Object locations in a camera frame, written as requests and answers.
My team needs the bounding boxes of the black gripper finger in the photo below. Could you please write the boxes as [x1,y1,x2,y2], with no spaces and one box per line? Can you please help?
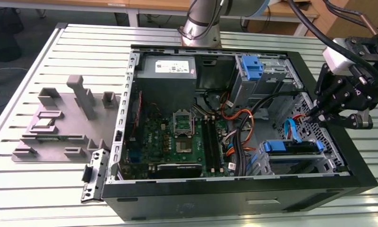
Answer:
[305,64,331,122]
[317,75,350,127]

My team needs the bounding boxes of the red orange power wire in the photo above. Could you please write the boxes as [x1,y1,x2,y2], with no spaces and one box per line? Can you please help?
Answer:
[289,113,313,133]

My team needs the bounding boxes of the blue data wire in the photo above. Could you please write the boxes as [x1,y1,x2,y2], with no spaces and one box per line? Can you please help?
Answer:
[283,118,303,144]

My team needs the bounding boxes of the hard disk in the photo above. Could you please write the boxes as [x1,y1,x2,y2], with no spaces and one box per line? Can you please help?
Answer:
[262,140,325,175]

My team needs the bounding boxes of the grey metal disk bay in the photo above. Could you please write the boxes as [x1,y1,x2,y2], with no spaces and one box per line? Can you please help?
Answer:
[259,139,346,176]

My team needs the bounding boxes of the grey metal drive cage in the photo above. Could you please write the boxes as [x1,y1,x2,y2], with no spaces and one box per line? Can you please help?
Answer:
[233,54,303,112]

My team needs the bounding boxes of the blue plastic drive latch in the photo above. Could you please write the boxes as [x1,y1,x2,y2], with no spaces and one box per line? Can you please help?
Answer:
[241,56,263,81]

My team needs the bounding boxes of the brown cardboard box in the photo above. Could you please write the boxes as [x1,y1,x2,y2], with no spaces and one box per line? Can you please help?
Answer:
[282,0,314,11]

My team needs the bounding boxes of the black RAM slot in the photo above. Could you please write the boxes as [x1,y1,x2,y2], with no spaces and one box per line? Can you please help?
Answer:
[210,115,225,174]
[201,115,213,173]

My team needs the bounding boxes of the metal socket cover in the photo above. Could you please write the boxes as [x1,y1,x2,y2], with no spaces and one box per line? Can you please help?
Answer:
[171,110,195,139]

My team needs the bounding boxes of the CPU socket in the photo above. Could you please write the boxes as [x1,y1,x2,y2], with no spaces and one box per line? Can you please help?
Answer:
[175,137,198,154]

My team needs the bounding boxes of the grey power supply unit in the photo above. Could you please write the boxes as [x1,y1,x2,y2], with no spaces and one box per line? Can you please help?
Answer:
[133,55,198,116]

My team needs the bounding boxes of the green motherboard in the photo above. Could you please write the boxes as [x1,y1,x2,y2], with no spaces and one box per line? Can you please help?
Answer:
[118,113,237,178]

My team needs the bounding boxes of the black graphics card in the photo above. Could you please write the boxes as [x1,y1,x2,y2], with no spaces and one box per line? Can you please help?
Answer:
[147,162,203,179]

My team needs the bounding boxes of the black open PC case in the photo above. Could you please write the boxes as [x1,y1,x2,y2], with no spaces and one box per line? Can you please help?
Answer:
[99,44,378,222]

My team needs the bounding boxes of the grey parts rack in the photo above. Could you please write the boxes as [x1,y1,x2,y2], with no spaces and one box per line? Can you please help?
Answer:
[10,75,122,164]

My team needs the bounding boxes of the green RAM stick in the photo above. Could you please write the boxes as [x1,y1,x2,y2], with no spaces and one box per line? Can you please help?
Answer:
[37,136,69,142]

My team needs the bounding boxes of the silver CPU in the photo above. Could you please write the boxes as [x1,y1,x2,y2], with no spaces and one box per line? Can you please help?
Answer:
[33,118,56,128]

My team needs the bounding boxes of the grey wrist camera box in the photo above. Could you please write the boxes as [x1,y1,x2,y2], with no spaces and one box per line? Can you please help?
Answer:
[322,38,358,74]

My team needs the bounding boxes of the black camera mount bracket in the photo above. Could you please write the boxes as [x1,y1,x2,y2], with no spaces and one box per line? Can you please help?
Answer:
[345,35,378,64]

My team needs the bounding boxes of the orange wire bundle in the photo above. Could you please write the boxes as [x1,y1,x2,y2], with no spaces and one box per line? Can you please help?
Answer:
[221,108,258,158]

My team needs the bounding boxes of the thick black wrist cable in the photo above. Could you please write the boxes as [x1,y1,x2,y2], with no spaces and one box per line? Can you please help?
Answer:
[285,0,378,87]

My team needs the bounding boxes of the black cable copper sleeve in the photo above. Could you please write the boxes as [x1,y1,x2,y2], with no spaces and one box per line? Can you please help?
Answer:
[322,0,378,36]

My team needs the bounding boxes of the grey white wire bundle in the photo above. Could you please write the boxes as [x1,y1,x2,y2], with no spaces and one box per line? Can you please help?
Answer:
[221,130,239,145]

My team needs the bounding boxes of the wooden desk white frame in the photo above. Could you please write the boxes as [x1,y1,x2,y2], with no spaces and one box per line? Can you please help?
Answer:
[0,0,321,36]

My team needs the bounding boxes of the black cable bundle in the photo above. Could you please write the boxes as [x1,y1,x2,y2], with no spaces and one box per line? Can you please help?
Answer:
[233,91,303,177]

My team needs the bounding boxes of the yellow black power wires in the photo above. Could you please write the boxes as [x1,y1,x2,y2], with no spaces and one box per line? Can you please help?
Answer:
[190,103,218,116]

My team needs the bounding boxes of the grey slot retainer bracket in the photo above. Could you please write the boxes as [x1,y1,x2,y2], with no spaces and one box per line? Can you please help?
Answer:
[80,148,111,204]

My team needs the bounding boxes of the pale floor cable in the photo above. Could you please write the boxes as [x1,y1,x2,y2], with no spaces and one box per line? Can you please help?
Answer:
[0,67,29,74]

